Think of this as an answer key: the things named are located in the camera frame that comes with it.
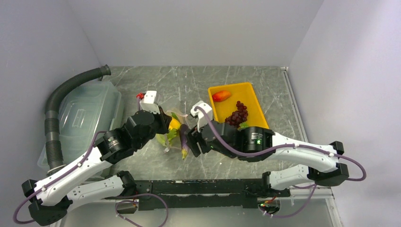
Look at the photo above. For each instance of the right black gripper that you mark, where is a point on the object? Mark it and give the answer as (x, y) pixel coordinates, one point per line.
(193, 135)

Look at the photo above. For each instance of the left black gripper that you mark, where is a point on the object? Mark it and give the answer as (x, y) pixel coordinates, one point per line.
(164, 120)

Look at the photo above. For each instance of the celery stalk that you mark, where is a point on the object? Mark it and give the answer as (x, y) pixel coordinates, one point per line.
(166, 139)

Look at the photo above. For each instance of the dark purple eggplant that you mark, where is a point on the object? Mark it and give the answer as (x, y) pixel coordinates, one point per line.
(183, 140)

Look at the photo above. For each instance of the yellow banana bunch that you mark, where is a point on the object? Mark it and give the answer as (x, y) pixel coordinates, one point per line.
(174, 124)

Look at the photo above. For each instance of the clear zip top bag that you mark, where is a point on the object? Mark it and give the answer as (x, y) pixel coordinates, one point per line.
(183, 119)

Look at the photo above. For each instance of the red mango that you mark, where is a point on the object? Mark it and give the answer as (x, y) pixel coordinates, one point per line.
(221, 96)

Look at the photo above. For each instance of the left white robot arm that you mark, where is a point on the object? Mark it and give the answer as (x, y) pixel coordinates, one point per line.
(53, 197)

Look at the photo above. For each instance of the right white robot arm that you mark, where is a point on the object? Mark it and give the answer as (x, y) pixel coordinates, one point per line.
(318, 164)

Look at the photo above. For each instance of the green grape bunch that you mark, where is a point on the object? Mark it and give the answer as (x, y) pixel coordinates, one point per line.
(243, 125)

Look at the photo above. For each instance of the purple grape bunch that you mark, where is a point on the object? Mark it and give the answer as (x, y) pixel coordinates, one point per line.
(239, 116)

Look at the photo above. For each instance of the clear plastic storage box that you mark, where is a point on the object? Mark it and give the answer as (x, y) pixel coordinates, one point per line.
(91, 107)

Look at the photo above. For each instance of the yellow plastic tray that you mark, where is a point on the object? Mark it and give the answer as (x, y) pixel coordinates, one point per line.
(244, 93)

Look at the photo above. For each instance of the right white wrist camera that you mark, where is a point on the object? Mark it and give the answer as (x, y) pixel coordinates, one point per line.
(203, 112)

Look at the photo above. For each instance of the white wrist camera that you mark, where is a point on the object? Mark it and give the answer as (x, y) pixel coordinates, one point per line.
(203, 112)
(148, 101)

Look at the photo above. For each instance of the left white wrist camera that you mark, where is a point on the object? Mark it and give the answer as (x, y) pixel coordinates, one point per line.
(148, 101)

